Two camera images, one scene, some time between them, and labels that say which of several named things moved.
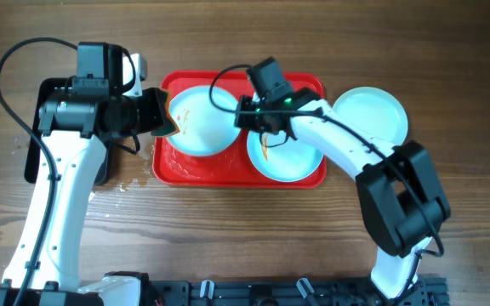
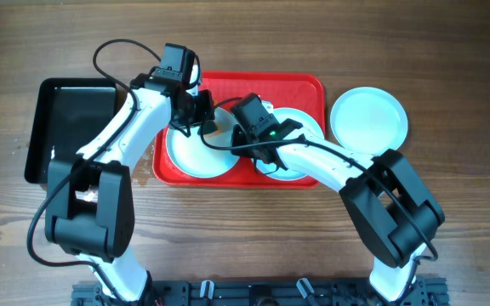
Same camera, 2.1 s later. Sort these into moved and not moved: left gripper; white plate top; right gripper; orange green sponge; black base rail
Moved: white plate top; orange green sponge; right gripper; left gripper
Not moved: black base rail
